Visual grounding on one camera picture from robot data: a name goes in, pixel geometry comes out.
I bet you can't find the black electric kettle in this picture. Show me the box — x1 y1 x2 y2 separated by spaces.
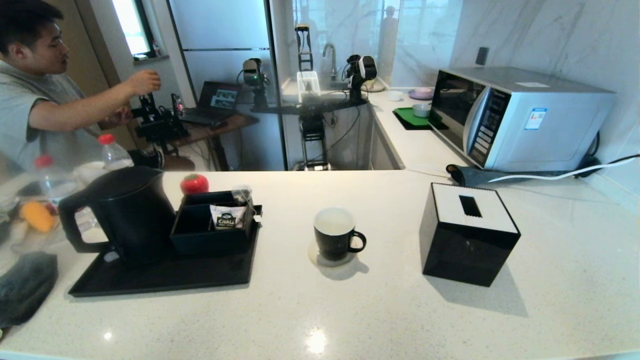
57 166 177 265

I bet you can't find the black jointed arm behind glass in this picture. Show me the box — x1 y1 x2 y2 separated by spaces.
342 54 378 103

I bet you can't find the white tea bag sachet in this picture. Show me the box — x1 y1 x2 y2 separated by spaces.
210 204 248 231

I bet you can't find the black stand with crossbar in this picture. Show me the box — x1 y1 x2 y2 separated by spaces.
250 96 370 171

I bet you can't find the black mug white inside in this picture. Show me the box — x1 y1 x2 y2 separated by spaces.
313 207 367 262

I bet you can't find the round clear coaster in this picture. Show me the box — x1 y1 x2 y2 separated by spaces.
308 241 359 268

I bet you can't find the brown wooden desk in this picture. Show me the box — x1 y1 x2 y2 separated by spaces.
165 112 260 171

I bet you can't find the green mat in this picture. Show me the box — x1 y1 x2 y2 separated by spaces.
392 106 449 131

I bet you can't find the chrome faucet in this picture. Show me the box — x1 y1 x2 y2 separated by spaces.
322 42 338 81

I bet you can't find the red strawberry toy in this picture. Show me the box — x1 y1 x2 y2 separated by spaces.
180 173 210 196

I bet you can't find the tall black rack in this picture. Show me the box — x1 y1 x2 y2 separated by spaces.
294 22 315 72

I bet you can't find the black laptop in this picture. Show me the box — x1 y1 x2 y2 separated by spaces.
180 81 242 126

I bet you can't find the black compartment organizer box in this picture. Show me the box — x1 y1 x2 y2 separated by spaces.
170 190 257 257

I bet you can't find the brown round stool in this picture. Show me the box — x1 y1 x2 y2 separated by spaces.
164 154 197 172

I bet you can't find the black tissue box white lid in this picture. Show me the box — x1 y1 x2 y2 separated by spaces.
419 182 521 288

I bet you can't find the black rectangular serving tray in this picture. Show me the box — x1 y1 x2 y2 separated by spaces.
68 204 263 298

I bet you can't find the grey refrigerator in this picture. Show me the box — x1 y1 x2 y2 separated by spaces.
167 0 287 171

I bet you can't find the clear water bottle red cap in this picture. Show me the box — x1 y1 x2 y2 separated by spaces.
97 133 135 172

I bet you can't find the silver microwave oven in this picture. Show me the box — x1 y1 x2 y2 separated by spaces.
430 66 617 173

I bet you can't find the window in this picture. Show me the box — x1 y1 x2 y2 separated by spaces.
111 0 156 60

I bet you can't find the orange fruit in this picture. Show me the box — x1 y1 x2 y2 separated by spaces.
20 201 55 233

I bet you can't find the person in grey shirt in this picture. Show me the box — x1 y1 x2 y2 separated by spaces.
0 0 162 173

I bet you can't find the dark fabric bag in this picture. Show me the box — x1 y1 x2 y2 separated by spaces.
0 251 59 328

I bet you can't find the black camera unit green light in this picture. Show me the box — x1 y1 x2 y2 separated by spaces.
236 57 271 111

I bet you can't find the white power cable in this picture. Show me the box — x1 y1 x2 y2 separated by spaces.
487 155 640 183

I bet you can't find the black power cable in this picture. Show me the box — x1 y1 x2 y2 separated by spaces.
575 131 640 173

